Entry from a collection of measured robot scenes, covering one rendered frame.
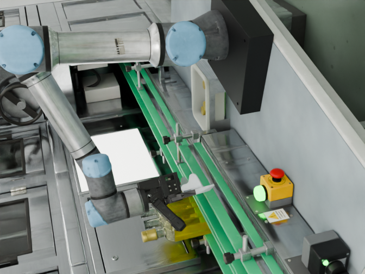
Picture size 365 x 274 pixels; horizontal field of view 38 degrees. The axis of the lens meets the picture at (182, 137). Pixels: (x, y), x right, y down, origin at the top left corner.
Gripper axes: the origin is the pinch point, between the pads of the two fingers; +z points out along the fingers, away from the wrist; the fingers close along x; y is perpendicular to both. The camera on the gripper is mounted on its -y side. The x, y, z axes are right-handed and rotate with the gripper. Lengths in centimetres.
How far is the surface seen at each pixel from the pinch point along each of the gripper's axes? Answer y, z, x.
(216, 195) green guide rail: -2.8, 2.6, 3.2
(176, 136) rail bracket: 19.7, 1.4, 26.9
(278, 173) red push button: -1.0, 16.9, -12.4
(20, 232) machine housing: 3, -58, 55
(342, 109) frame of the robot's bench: 10.2, 29.6, -32.4
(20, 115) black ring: 56, -50, 109
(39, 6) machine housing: 120, -27, 140
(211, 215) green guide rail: -8.2, 0.7, 8.1
